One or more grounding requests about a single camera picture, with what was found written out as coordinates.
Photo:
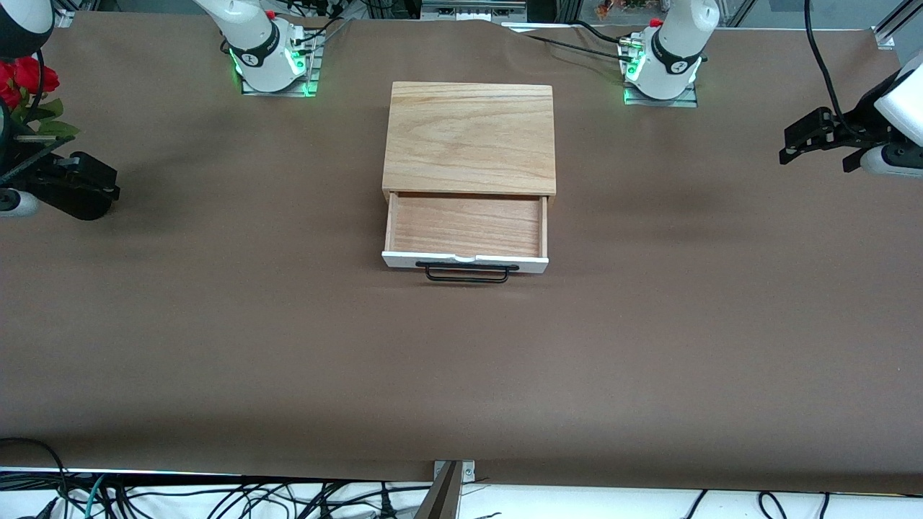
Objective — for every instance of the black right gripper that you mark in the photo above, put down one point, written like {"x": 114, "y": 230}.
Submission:
{"x": 45, "y": 175}

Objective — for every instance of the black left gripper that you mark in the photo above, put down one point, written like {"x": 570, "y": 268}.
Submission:
{"x": 861, "y": 122}

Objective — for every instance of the wooden drawer with white front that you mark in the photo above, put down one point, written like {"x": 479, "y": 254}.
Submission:
{"x": 465, "y": 223}

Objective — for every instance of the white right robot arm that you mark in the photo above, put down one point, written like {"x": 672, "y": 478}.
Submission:
{"x": 252, "y": 43}

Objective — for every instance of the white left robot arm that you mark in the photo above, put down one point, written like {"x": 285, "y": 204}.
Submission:
{"x": 674, "y": 50}

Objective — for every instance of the red rose bouquet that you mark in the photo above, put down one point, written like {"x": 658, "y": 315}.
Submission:
{"x": 25, "y": 72}

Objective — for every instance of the brown table cover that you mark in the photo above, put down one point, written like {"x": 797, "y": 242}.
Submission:
{"x": 216, "y": 360}

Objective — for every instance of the light wooden cabinet box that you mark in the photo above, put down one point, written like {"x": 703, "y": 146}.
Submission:
{"x": 469, "y": 137}

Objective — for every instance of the grey equipment rack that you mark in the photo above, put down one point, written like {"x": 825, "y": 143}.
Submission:
{"x": 472, "y": 9}

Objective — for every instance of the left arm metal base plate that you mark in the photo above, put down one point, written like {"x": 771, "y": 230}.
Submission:
{"x": 685, "y": 101}

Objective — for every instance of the aluminium frame profile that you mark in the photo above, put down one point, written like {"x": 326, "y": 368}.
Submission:
{"x": 890, "y": 32}

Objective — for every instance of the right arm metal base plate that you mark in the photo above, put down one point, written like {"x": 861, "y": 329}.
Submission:
{"x": 311, "y": 72}

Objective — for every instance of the dark camera stand strut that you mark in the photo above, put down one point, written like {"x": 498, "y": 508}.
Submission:
{"x": 441, "y": 501}

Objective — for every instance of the small metal bracket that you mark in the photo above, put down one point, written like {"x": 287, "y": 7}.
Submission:
{"x": 469, "y": 472}

